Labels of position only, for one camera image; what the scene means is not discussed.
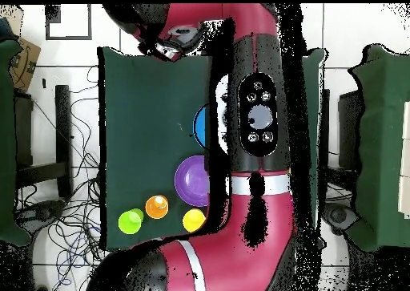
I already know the black square frame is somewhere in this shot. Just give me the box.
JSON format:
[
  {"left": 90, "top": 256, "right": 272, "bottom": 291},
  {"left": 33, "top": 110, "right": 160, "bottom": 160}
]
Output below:
[{"left": 45, "top": 3, "right": 93, "bottom": 41}]

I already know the dark green table cloth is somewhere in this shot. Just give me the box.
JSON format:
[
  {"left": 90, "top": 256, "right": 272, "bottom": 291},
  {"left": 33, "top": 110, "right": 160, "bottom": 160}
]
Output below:
[{"left": 97, "top": 46, "right": 329, "bottom": 251}]

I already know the purple bowl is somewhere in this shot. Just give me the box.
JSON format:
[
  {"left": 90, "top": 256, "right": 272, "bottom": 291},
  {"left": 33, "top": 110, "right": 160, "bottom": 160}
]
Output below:
[{"left": 174, "top": 155, "right": 211, "bottom": 208}]

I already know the black caster base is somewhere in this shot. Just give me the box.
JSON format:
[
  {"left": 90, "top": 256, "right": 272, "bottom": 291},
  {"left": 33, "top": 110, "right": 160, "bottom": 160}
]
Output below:
[{"left": 15, "top": 199, "right": 66, "bottom": 236}]

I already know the black stand frame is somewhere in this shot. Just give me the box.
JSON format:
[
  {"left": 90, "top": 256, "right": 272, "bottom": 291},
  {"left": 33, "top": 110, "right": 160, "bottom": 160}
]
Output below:
[
  {"left": 14, "top": 84, "right": 74, "bottom": 199},
  {"left": 337, "top": 90, "right": 365, "bottom": 171}
]

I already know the grey caster base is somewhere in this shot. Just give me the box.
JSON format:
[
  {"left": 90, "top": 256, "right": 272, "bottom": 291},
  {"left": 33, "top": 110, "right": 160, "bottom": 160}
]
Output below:
[{"left": 321, "top": 200, "right": 360, "bottom": 237}]

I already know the green cloth side table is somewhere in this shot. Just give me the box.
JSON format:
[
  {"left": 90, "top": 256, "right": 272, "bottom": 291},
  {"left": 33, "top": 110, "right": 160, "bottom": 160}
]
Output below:
[
  {"left": 348, "top": 43, "right": 410, "bottom": 253},
  {"left": 0, "top": 38, "right": 32, "bottom": 247}
]

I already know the white box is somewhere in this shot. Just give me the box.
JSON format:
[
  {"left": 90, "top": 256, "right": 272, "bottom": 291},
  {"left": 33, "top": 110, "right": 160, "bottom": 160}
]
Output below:
[{"left": 397, "top": 100, "right": 410, "bottom": 220}]

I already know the lime yellow cup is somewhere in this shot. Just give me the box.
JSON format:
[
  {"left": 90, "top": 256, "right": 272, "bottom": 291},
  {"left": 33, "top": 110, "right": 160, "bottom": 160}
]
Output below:
[{"left": 117, "top": 208, "right": 145, "bottom": 236}]

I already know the orange cup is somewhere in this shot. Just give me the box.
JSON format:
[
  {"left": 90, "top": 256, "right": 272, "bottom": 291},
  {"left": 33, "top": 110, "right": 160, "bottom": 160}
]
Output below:
[{"left": 144, "top": 194, "right": 170, "bottom": 220}]

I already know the cardboard box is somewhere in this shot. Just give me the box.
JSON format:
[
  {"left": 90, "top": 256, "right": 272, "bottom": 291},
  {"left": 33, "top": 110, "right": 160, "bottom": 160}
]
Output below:
[{"left": 8, "top": 36, "right": 42, "bottom": 93}]

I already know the blue bowl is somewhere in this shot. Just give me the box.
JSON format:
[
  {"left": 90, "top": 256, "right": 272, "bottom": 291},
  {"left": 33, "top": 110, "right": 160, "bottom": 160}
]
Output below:
[{"left": 192, "top": 106, "right": 207, "bottom": 148}]

